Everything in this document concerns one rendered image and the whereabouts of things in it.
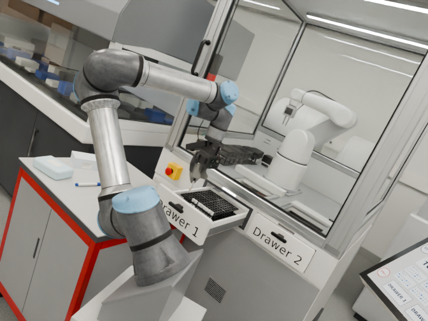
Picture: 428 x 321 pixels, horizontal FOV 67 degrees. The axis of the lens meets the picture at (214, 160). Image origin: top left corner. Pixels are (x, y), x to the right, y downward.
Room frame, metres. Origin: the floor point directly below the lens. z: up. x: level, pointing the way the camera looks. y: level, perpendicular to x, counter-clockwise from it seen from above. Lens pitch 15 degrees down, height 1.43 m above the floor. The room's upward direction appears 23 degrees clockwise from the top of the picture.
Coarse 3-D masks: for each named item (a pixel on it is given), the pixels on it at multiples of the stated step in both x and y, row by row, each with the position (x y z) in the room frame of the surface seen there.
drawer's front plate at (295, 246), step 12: (252, 228) 1.34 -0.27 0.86; (264, 228) 1.32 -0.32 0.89; (276, 228) 1.30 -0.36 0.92; (264, 240) 1.31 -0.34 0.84; (276, 240) 1.28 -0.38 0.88; (288, 240) 1.26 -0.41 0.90; (300, 240) 1.26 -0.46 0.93; (276, 252) 1.27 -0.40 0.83; (300, 252) 1.23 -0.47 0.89; (312, 252) 1.21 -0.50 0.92; (300, 264) 1.22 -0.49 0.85
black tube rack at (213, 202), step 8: (192, 192) 1.36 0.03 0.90; (200, 192) 1.40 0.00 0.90; (208, 192) 1.44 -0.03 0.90; (200, 200) 1.32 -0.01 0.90; (208, 200) 1.35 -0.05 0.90; (216, 200) 1.38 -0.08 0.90; (224, 200) 1.43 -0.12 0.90; (208, 208) 1.26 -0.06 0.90; (216, 208) 1.30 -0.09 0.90; (224, 208) 1.33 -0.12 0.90; (232, 208) 1.37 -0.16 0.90; (216, 216) 1.29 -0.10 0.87; (224, 216) 1.32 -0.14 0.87
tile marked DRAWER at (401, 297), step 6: (390, 282) 1.01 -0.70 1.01; (396, 282) 1.01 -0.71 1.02; (384, 288) 1.00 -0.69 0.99; (390, 288) 0.99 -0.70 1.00; (396, 288) 0.99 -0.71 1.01; (402, 288) 0.98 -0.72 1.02; (390, 294) 0.97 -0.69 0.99; (396, 294) 0.96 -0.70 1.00; (402, 294) 0.96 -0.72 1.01; (408, 294) 0.95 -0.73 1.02; (396, 300) 0.95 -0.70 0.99; (402, 300) 0.94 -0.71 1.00; (408, 300) 0.93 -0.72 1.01
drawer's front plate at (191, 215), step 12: (168, 192) 1.21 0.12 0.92; (168, 204) 1.19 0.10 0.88; (168, 216) 1.18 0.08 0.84; (180, 216) 1.16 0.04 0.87; (192, 216) 1.13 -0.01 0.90; (204, 216) 1.11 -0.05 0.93; (180, 228) 1.15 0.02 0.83; (192, 228) 1.12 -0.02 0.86; (204, 228) 1.10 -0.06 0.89; (192, 240) 1.11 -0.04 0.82; (204, 240) 1.10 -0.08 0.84
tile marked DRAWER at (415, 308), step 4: (416, 304) 0.91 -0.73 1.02; (408, 308) 0.91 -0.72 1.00; (412, 308) 0.90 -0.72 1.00; (416, 308) 0.90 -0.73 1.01; (420, 308) 0.90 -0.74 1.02; (408, 312) 0.90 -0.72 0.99; (412, 312) 0.89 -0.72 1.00; (416, 312) 0.89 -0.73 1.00; (420, 312) 0.88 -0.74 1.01; (424, 312) 0.88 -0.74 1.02; (408, 316) 0.89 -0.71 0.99; (412, 316) 0.88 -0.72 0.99; (416, 316) 0.88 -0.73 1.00; (420, 316) 0.87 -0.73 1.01; (424, 316) 0.87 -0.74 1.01; (416, 320) 0.87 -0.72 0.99; (420, 320) 0.86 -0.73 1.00; (424, 320) 0.86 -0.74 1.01
